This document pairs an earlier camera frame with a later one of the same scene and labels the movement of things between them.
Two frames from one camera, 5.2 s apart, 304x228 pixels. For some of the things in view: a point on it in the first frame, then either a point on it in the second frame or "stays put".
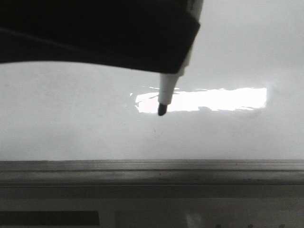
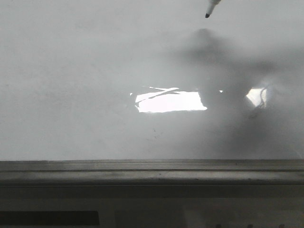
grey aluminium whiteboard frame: [243, 173] stays put
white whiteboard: [240, 97] stays put
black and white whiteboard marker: [169, 82] to [210, 4]
